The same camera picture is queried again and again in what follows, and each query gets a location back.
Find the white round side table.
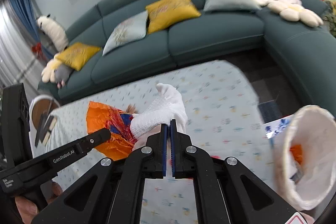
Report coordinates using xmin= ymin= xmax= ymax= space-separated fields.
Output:
xmin=29 ymin=94 xmax=60 ymax=157

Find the white flower pillow lower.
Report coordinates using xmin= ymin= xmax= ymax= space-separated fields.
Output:
xmin=267 ymin=0 xmax=323 ymax=28

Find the grey mouse plush toy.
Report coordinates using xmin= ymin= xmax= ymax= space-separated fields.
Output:
xmin=55 ymin=64 xmax=73 ymax=89

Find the white long plush toy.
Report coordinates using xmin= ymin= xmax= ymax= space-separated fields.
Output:
xmin=36 ymin=16 xmax=69 ymax=52

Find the left pale blue cushion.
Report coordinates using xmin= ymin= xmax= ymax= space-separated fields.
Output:
xmin=102 ymin=10 xmax=148 ymax=56

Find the middle yellow cushion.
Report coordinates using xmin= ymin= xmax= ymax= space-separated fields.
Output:
xmin=145 ymin=0 xmax=201 ymax=34

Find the person's left hand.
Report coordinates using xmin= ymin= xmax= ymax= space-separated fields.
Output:
xmin=15 ymin=182 xmax=63 ymax=224

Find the white lined trash bin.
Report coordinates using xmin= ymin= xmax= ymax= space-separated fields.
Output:
xmin=265 ymin=105 xmax=335 ymax=211

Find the orange plastic bag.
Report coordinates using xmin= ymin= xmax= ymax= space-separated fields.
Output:
xmin=86 ymin=101 xmax=137 ymax=161

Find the light blue floral tablecloth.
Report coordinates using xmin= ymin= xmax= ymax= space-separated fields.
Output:
xmin=30 ymin=61 xmax=276 ymax=223

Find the yellow cushion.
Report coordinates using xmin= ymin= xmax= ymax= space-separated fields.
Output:
xmin=145 ymin=0 xmax=201 ymax=34
xmin=55 ymin=42 xmax=101 ymax=71

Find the teal sectional sofa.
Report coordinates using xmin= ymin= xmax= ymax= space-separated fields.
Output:
xmin=38 ymin=0 xmax=335 ymax=113

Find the right pale blue cushion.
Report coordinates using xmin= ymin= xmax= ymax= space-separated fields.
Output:
xmin=203 ymin=0 xmax=261 ymax=12

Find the pale blue cushion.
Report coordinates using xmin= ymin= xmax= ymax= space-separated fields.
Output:
xmin=102 ymin=10 xmax=148 ymax=56
xmin=203 ymin=0 xmax=261 ymax=12

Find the left yellow cushion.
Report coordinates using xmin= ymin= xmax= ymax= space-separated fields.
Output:
xmin=55 ymin=42 xmax=101 ymax=71

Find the potted flowers plant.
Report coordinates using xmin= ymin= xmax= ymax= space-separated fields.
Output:
xmin=323 ymin=1 xmax=336 ymax=38

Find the blue curtain with red tie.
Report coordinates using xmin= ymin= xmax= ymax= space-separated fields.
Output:
xmin=9 ymin=0 xmax=53 ymax=63

